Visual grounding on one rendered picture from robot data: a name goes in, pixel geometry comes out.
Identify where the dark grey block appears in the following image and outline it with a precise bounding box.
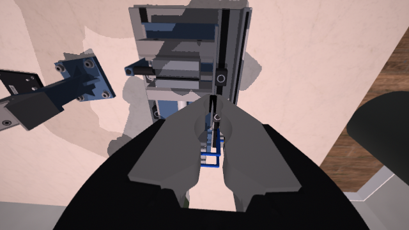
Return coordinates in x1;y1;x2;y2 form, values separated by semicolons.
151;57;201;89

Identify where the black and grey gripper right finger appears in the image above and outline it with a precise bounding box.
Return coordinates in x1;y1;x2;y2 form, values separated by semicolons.
213;94;370;230

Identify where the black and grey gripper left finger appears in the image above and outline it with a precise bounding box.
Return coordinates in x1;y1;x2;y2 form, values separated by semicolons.
53;94;213;230

